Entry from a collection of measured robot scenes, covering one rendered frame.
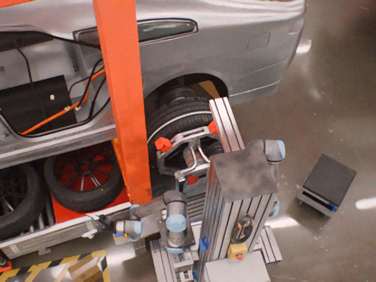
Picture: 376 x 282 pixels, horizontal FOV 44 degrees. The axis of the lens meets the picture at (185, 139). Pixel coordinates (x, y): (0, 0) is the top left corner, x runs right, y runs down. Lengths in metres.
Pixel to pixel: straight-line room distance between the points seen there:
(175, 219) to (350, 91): 3.16
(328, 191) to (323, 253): 0.54
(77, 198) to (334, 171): 2.20
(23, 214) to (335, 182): 2.59
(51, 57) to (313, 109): 2.66
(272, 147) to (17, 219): 2.03
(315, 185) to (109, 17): 2.62
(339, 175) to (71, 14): 2.61
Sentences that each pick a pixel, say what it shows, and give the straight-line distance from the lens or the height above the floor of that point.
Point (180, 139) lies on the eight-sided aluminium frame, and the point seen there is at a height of 1.12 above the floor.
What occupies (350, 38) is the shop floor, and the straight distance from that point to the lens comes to 5.85.
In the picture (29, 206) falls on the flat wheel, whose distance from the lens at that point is 3.88.
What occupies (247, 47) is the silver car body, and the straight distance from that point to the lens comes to 3.43.
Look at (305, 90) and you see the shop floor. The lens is 5.17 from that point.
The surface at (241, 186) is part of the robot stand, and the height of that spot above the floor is 2.03.
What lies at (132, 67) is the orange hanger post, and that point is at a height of 2.13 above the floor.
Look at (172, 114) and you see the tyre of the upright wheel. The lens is 3.34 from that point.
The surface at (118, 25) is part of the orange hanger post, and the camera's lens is 2.12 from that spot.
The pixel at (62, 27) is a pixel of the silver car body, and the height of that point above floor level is 1.88.
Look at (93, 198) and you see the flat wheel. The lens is 3.80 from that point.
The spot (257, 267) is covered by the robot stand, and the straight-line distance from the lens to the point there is 2.82.
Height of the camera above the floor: 3.88
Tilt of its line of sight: 58 degrees down
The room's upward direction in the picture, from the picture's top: 3 degrees clockwise
